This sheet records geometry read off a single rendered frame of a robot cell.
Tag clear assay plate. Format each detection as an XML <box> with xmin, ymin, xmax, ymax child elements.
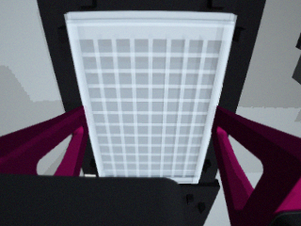
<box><xmin>64</xmin><ymin>10</ymin><xmax>237</xmax><ymax>184</ymax></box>

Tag grey bench mat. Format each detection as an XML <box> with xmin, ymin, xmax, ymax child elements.
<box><xmin>0</xmin><ymin>0</ymin><xmax>301</xmax><ymax>226</ymax></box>

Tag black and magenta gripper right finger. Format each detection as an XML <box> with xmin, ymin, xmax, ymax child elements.
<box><xmin>211</xmin><ymin>106</ymin><xmax>301</xmax><ymax>226</ymax></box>

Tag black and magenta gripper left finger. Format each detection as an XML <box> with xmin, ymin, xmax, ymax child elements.
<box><xmin>0</xmin><ymin>105</ymin><xmax>88</xmax><ymax>176</ymax></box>

